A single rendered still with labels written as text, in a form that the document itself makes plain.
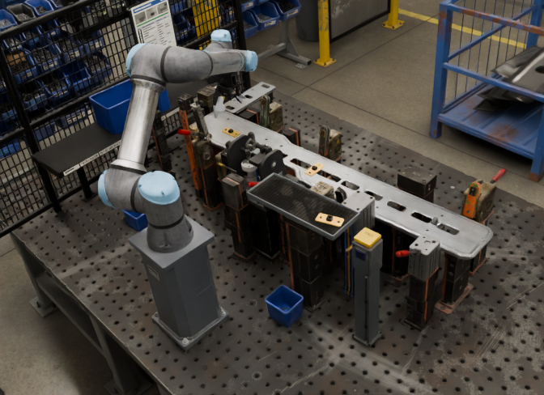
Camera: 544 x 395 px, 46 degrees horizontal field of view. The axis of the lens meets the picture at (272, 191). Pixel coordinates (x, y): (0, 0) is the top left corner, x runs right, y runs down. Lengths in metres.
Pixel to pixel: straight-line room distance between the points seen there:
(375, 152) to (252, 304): 1.07
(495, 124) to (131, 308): 2.76
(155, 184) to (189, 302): 0.45
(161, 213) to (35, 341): 1.69
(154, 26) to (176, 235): 1.30
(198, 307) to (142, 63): 0.84
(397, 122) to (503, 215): 2.01
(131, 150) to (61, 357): 1.58
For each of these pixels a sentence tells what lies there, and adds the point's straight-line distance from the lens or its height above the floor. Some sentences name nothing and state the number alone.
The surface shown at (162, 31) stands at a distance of 3.09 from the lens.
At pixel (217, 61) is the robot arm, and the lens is 2.17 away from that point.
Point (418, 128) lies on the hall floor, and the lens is 4.59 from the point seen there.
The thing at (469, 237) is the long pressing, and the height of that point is 1.00.
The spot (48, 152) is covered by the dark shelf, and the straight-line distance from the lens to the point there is 2.85.
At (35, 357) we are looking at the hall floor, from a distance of 3.45.
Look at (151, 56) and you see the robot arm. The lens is 2.08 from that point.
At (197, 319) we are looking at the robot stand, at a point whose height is 0.79.
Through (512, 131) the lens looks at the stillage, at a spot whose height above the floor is 0.16.
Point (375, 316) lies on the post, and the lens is 2.18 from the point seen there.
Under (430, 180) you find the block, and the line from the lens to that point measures 2.39.
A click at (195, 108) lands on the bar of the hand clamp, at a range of 2.56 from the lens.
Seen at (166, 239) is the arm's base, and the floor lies 1.14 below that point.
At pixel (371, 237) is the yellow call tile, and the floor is 1.16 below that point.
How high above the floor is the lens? 2.46
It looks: 38 degrees down
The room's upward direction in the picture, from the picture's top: 6 degrees counter-clockwise
